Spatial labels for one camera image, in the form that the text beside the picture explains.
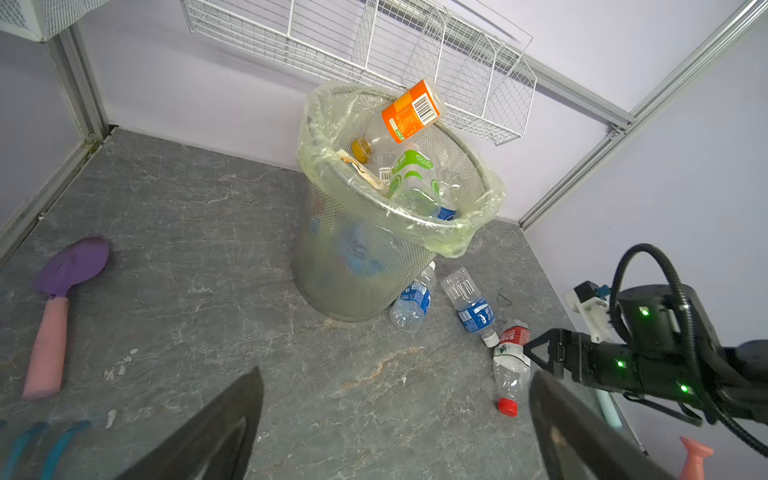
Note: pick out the green mesh trash bin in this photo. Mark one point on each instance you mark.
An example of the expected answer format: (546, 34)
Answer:
(356, 248)

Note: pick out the blue label bottle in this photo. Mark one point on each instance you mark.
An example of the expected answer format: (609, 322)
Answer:
(472, 308)
(447, 213)
(409, 311)

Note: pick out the long white wire shelf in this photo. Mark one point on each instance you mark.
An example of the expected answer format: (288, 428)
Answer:
(482, 76)

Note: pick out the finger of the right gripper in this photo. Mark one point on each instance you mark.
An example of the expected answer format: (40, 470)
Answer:
(548, 351)

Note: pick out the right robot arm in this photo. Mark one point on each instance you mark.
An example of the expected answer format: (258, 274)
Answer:
(669, 357)

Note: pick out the small white mesh basket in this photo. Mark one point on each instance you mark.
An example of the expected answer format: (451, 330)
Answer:
(41, 20)

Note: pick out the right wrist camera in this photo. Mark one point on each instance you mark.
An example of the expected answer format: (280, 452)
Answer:
(590, 301)

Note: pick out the orange label juice bottle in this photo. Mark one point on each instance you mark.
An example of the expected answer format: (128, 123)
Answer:
(390, 127)

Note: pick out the red label bottle red cap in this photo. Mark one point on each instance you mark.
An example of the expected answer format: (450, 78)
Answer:
(512, 369)

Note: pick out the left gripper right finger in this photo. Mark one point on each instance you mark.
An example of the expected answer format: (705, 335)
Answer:
(575, 443)

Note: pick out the green label bottle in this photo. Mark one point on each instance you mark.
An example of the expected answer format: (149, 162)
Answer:
(414, 184)

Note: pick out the pink watering can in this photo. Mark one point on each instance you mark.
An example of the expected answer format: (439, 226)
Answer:
(697, 452)

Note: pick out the blue yellow garden fork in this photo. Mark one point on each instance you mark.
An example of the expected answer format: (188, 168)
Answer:
(38, 450)

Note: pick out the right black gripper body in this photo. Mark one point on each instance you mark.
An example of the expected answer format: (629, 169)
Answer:
(604, 366)

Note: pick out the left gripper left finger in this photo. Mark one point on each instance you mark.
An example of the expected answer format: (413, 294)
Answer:
(216, 443)

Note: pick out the purple pink brush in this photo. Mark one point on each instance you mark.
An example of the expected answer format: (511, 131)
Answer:
(77, 263)

